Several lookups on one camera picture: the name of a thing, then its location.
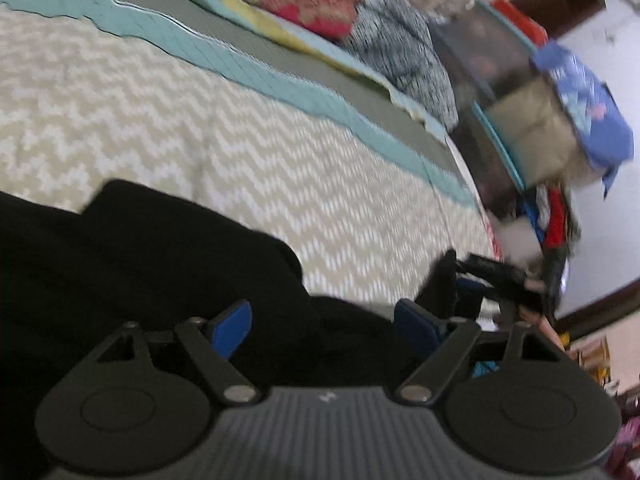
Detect pink cloth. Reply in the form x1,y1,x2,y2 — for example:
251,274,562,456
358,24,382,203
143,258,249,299
607,395,640,476

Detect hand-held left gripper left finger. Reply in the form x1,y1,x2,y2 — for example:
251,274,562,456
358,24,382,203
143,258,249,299
92,299,262,407

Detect patterned bed sheet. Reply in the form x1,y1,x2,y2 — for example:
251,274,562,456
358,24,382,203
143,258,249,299
0,0,506,326

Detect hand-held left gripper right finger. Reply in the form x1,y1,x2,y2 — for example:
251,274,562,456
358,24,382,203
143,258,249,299
394,299,571,407

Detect black pants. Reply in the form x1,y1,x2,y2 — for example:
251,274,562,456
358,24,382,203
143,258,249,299
0,179,458,461

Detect blue white patterned blanket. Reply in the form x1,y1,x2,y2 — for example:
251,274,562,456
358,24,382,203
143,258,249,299
345,0,460,131

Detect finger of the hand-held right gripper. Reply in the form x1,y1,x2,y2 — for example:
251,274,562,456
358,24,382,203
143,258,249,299
456,254,526,293

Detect pile of clothes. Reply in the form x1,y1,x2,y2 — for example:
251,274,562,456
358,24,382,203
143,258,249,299
520,182,583,261

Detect person's right hand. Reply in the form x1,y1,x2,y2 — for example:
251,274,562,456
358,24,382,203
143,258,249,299
519,310,571,352

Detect blue printed cloth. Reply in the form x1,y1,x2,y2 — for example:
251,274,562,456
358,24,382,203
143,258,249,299
531,41,636,200

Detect clear storage box teal lid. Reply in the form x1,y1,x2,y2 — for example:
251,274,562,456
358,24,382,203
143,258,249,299
447,102,528,221
429,0,543,106

